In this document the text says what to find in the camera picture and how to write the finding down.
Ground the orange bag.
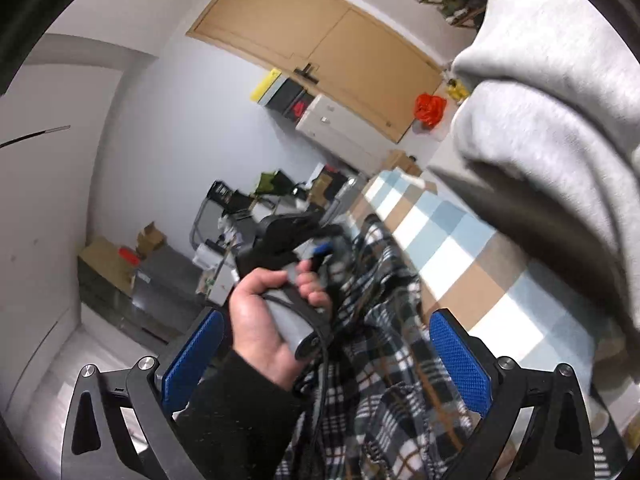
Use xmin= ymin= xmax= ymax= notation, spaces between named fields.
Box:
xmin=413 ymin=93 xmax=447 ymax=129

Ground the open cardboard box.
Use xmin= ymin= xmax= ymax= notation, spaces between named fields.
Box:
xmin=137 ymin=222 xmax=167 ymax=257

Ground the checked bed sheet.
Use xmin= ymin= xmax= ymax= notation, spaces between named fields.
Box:
xmin=350 ymin=170 xmax=603 ymax=382

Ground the black sleeved left forearm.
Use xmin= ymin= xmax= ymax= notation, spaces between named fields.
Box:
xmin=176 ymin=351 xmax=304 ymax=479

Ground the brown wooden door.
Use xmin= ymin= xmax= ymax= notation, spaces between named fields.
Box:
xmin=188 ymin=0 xmax=442 ymax=142

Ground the black white plaid garment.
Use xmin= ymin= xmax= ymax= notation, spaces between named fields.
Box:
xmin=274 ymin=214 xmax=474 ymax=479

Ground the cluttered white boxes stack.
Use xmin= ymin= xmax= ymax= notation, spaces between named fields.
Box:
xmin=189 ymin=165 xmax=364 ymax=304

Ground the grey sweatshirt garment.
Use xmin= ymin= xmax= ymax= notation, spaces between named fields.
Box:
xmin=426 ymin=0 xmax=640 ymax=401

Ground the dark grey low cabinet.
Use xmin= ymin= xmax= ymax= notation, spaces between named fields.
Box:
xmin=77 ymin=237 xmax=205 ymax=352

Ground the person's left hand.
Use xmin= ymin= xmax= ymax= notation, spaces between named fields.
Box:
xmin=229 ymin=269 xmax=305 ymax=391

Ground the yellow black box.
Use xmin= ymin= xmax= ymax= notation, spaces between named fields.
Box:
xmin=250 ymin=68 xmax=314 ymax=122

